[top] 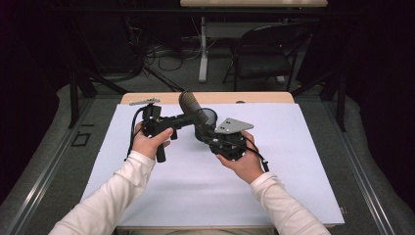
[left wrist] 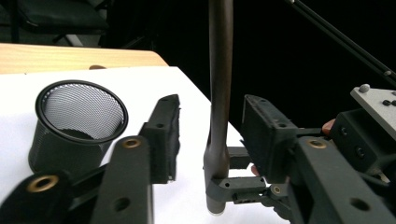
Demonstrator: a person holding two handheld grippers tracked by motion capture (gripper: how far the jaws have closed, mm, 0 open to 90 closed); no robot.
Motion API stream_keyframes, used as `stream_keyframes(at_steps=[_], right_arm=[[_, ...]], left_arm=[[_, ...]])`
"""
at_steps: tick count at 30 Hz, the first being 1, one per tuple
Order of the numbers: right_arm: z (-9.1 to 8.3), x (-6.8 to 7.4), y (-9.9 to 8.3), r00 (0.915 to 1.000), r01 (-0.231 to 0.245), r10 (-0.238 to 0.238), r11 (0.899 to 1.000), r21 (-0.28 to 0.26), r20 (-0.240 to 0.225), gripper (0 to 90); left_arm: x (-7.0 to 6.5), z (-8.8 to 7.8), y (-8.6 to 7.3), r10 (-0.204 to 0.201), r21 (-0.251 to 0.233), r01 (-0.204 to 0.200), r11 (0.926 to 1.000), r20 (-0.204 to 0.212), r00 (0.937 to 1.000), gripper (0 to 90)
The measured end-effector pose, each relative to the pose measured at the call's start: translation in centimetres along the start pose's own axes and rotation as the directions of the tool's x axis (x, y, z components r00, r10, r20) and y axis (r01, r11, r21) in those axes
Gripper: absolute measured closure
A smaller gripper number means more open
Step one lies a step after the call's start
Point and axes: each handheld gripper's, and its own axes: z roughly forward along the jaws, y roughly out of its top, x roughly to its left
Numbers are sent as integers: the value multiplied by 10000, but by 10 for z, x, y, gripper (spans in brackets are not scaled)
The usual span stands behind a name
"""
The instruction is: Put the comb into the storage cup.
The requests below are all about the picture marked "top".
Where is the person's right hand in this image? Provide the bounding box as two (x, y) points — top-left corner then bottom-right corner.
(215, 130), (265, 185)

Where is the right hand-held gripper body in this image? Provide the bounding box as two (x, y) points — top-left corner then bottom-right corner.
(208, 117), (254, 162)

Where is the hand-held gripper cable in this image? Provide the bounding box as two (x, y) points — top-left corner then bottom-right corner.
(124, 107), (146, 162)
(243, 136), (270, 173)

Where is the bundle of floor cables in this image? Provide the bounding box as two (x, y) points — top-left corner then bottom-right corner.
(128, 16), (204, 82)

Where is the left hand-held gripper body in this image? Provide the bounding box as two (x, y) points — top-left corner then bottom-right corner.
(128, 97), (180, 164)

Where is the black metal stand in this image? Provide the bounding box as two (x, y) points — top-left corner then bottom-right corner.
(292, 70), (347, 133)
(67, 19), (130, 130)

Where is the black mesh cup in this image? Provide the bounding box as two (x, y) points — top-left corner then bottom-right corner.
(194, 107), (219, 143)

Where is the white table mat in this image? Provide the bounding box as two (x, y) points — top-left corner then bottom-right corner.
(80, 102), (346, 228)

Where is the black folding chair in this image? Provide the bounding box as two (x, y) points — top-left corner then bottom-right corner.
(222, 23), (312, 93)

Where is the right hand-held gripper cable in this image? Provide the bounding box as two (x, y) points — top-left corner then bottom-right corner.
(243, 136), (270, 173)

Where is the person's left hand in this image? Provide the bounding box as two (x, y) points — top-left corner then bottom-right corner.
(131, 121), (174, 161)

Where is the aluminium floor rail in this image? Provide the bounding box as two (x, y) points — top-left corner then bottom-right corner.
(321, 97), (397, 235)
(4, 97), (96, 235)

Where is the black slotted spatula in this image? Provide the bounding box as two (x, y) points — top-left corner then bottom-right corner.
(178, 90), (213, 135)

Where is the left hand-held gripper cable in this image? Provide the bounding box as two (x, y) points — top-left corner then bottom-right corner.
(124, 107), (146, 162)

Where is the white-legged wooden desk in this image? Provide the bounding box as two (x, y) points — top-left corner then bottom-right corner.
(179, 0), (329, 83)

